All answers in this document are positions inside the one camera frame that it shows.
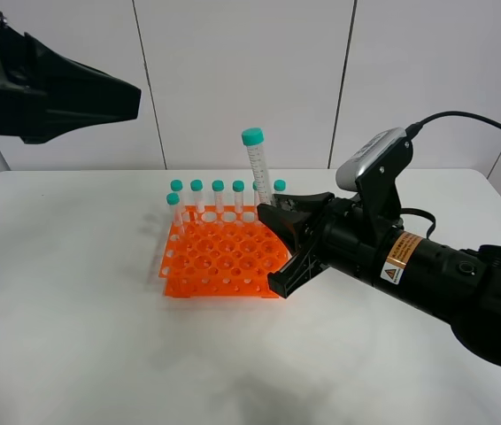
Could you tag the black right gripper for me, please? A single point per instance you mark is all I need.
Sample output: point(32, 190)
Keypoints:
point(325, 231)

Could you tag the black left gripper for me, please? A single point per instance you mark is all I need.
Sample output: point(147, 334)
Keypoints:
point(44, 95)

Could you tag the green capped clear test tube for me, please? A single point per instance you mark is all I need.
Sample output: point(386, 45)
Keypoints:
point(253, 140)

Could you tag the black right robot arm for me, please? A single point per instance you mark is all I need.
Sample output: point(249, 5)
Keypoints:
point(459, 287)

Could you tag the row tube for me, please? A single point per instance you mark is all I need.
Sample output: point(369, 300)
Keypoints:
point(218, 188)
point(256, 194)
point(198, 196)
point(176, 187)
point(238, 187)
point(279, 187)

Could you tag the orange test tube rack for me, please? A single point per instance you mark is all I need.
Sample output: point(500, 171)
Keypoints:
point(220, 255)

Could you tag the front left racked test tube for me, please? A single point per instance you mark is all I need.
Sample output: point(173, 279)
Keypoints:
point(177, 220)

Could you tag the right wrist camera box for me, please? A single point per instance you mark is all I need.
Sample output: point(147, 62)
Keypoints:
point(372, 171)

